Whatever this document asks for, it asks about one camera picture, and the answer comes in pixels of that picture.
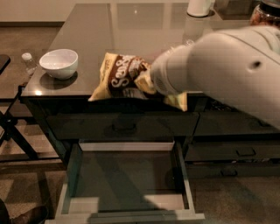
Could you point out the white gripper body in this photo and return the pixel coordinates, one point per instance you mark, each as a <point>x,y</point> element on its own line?
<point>158,75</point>

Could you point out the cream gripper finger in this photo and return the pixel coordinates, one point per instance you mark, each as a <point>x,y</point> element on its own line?
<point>144,83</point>

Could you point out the brown sea salt chip bag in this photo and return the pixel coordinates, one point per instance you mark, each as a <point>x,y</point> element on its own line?
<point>117,75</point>

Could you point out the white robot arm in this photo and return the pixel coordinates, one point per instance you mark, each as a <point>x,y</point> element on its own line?
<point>240,68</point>

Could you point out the grey top left drawer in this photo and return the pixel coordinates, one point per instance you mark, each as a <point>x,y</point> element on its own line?
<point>120,127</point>

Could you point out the dark snack bag in drawer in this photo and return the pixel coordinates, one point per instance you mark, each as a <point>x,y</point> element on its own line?
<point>218,106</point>

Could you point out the grey counter cabinet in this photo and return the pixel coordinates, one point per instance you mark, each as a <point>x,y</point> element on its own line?
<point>145,30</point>

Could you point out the open grey middle drawer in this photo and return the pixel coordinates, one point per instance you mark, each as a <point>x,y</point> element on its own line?
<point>126,183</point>

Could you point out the white paper towel roll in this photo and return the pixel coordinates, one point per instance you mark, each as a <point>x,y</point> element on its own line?
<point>200,8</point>

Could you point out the white ceramic bowl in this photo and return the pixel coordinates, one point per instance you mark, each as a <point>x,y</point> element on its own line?
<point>60,64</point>

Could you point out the clear jar of nuts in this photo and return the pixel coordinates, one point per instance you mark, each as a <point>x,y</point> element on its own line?
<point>267,12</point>

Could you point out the small bottle with white cap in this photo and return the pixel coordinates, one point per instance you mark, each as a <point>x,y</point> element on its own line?
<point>30,63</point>

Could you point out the black folding table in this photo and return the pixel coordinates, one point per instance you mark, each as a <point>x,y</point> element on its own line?
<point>9,131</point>

